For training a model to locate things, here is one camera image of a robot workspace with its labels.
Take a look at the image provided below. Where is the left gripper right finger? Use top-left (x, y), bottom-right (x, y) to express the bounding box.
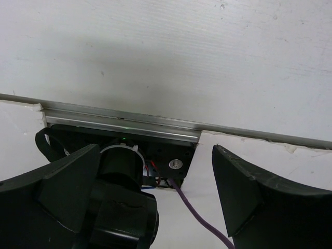
top-left (212, 145), bottom-right (331, 248)

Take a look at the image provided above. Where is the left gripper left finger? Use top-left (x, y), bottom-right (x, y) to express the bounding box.
top-left (1, 144), bottom-right (100, 248)

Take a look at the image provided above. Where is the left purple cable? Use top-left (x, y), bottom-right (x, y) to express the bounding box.
top-left (168, 177), bottom-right (236, 249)

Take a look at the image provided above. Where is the aluminium rail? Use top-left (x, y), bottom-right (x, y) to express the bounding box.
top-left (1, 94), bottom-right (331, 150)

